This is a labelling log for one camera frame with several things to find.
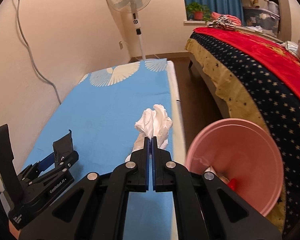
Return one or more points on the red blanket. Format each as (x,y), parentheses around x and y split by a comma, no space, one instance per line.
(271,55)

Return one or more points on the red shiny wrapper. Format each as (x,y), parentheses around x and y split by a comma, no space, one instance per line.
(233,184)

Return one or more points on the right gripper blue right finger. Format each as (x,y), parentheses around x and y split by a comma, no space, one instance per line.
(154,146)

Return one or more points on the white printed plastic bag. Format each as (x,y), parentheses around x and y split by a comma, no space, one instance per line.
(222,178)

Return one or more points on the white tissue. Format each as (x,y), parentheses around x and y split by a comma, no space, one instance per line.
(154,122)

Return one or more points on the clear storage box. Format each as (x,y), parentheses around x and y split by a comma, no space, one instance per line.
(265,19)

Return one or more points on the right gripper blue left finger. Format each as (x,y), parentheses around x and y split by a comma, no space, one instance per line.
(145,163)

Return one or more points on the bed with star blanket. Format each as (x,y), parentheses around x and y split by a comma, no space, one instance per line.
(253,93)

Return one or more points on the pink folded clothes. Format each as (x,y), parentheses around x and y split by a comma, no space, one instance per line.
(229,19)

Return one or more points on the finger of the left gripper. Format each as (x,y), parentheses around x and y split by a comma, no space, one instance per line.
(46,162)

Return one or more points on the zebra striped cloth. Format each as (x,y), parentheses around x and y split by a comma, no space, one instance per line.
(221,25)

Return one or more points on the potted green plant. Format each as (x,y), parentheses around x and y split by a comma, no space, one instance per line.
(198,12)

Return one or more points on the pink plastic trash bin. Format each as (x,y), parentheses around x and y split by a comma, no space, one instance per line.
(241,150)

